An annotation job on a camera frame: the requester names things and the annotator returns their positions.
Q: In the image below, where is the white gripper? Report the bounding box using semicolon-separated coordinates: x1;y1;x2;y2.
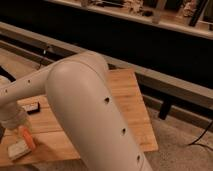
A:
0;102;29;130

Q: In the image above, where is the orange carrot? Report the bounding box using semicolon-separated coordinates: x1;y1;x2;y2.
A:
19;126;36;150

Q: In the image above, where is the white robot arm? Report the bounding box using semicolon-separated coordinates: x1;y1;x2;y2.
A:
0;51;153;171

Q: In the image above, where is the white sponge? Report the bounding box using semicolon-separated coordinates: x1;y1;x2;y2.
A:
7;140;31;161

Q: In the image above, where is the dark rectangular block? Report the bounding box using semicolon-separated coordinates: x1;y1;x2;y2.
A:
23;102;40;115

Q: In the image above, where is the wooden table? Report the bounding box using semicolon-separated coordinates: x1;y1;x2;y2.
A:
0;68;159;168

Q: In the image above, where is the black cable on floor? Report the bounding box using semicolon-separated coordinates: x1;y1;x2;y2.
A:
187;119;213;152

